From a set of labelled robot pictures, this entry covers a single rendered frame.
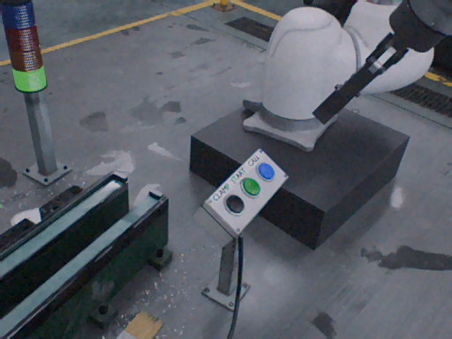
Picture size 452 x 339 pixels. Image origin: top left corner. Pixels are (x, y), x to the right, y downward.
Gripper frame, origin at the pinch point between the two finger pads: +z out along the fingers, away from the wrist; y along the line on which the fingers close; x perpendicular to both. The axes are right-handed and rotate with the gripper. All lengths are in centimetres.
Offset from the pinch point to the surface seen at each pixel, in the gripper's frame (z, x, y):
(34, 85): 38, -45, 13
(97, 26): 222, -162, -201
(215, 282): 35.2, 8.7, 16.8
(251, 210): 10.4, 2.4, 20.2
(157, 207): 31.2, -9.3, 17.0
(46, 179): 58, -33, 15
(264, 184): 10.3, 1.2, 14.0
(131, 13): 221, -161, -239
